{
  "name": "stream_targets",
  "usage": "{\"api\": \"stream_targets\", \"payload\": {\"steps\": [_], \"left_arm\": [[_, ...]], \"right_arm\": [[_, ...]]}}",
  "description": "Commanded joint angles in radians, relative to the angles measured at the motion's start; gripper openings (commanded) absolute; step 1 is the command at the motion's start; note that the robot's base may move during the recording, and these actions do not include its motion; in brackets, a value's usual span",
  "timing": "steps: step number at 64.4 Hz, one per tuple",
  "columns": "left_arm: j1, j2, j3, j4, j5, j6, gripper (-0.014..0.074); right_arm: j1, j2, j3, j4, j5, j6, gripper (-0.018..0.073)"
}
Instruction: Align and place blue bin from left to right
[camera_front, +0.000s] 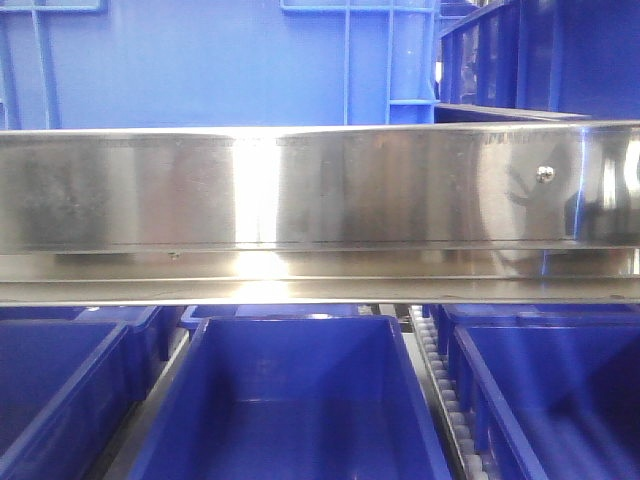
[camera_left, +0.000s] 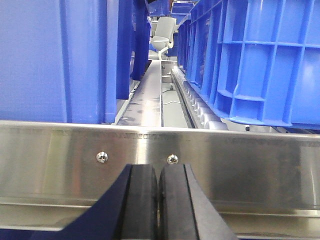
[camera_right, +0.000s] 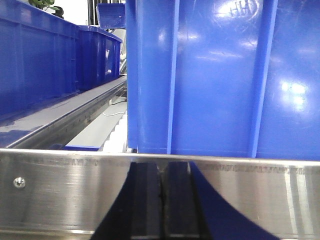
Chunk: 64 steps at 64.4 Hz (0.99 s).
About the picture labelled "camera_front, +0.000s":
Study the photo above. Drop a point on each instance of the light blue plastic bin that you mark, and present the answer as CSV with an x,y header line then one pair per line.
x,y
107,64

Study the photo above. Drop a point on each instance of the blue bin behind centre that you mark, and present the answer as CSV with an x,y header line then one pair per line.
x,y
194,314

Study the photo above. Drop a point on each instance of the blue lower centre bin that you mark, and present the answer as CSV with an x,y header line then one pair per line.
x,y
331,398

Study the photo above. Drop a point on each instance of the dark blue upper right bin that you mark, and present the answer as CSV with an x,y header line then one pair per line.
x,y
579,57

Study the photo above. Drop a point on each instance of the blue lower right bin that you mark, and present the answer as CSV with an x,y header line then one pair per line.
x,y
548,391

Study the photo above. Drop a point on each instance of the blue lower left bin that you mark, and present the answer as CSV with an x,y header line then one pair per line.
x,y
68,377

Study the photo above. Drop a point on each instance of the stainless steel shelf rail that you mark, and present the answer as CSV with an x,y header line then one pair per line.
x,y
414,213

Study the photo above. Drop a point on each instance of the silver rail bolt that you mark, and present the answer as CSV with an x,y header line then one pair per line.
x,y
545,174

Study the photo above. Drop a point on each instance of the roller track rail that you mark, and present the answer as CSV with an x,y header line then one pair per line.
x,y
452,424

